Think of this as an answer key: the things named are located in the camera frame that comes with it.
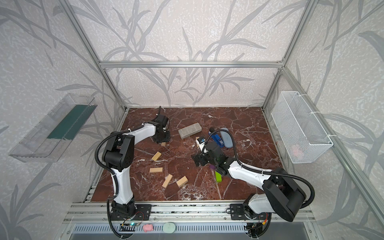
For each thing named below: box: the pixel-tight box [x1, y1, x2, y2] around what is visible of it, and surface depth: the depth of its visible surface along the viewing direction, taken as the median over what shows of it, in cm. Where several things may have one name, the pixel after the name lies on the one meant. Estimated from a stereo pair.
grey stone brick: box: [178, 122, 202, 139], surface depth 105 cm
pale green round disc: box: [162, 222, 176, 234], surface depth 69 cm
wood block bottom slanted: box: [162, 174, 173, 189], surface depth 85 cm
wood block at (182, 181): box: [176, 175, 189, 188], surface depth 84 cm
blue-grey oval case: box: [220, 127, 233, 148], surface depth 100 cm
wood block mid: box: [151, 151, 162, 161], surface depth 95 cm
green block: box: [214, 171, 223, 183], surface depth 84 cm
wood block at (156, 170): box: [149, 167, 163, 173], surface depth 89 cm
